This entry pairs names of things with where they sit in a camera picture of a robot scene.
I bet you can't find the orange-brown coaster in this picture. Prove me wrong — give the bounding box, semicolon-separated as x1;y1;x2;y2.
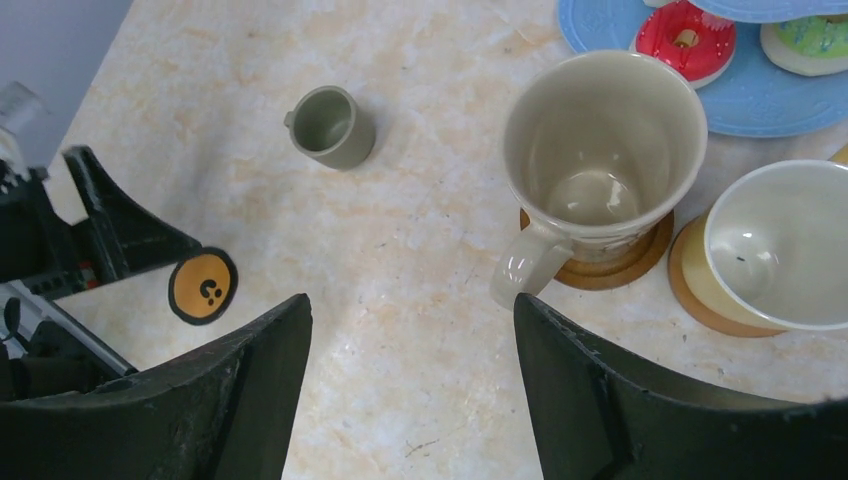
490;204;674;302

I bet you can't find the yellow serving tray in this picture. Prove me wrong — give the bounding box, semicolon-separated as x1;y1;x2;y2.
829;145;848;166

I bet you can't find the blue three-tier cake stand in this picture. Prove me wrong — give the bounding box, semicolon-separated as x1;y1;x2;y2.
556;0;848;140

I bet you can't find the large cream mug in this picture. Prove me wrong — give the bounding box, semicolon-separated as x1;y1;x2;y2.
488;49;710;313

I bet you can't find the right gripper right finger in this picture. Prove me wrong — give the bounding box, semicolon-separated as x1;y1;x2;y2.
513;294;847;479

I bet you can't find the green donut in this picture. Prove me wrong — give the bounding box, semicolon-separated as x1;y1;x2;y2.
760;14;847;77

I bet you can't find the yellow mug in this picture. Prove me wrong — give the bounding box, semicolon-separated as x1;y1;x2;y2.
683;160;847;332

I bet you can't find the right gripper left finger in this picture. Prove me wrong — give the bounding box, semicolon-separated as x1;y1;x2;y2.
1;294;313;479

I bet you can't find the red donut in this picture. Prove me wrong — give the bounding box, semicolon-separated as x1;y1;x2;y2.
629;1;737;89

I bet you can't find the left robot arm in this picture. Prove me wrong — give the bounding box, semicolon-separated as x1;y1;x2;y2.
1;146;201;401

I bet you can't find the small olive cup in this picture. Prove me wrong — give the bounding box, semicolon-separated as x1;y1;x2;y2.
283;85;376;171

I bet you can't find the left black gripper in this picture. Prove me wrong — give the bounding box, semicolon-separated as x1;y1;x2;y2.
1;145;202;299

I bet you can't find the orange smiley coaster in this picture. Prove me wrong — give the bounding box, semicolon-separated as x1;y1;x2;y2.
167;247;239;326

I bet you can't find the brown coaster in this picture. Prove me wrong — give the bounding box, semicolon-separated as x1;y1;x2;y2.
667;218;784;338

